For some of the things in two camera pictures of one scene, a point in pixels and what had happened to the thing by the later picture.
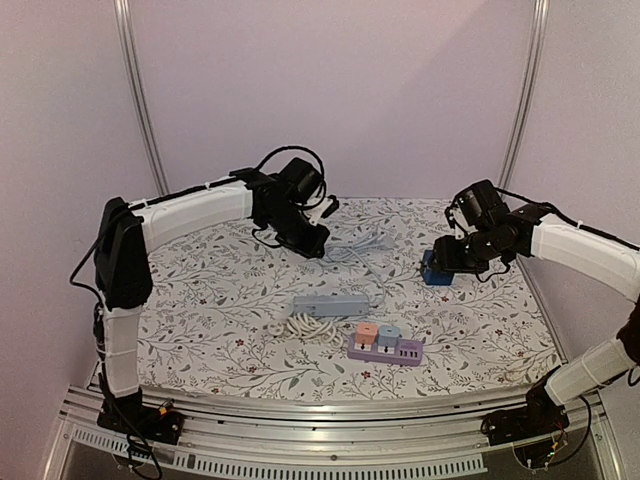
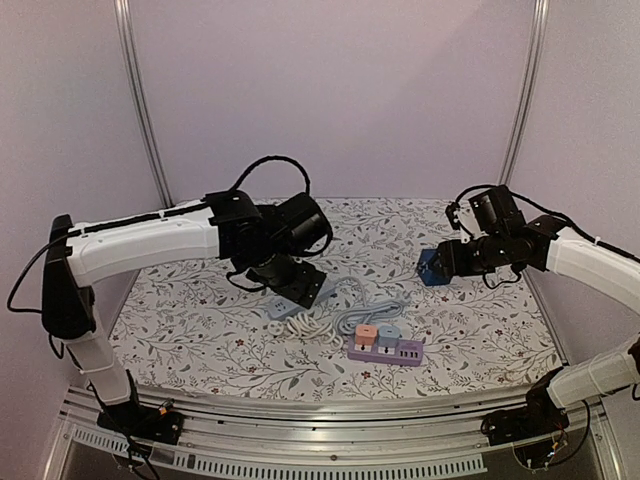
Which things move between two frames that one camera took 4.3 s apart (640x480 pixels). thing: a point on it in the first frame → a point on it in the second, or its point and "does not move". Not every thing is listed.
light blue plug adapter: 388,335 does not move
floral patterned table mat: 234,314 does not move
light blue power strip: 331,305 → 281,308
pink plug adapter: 366,333 does not move
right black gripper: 445,255 does not move
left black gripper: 314,248 → 303,291
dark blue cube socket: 433,275 does not move
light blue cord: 342,252 → 369,312
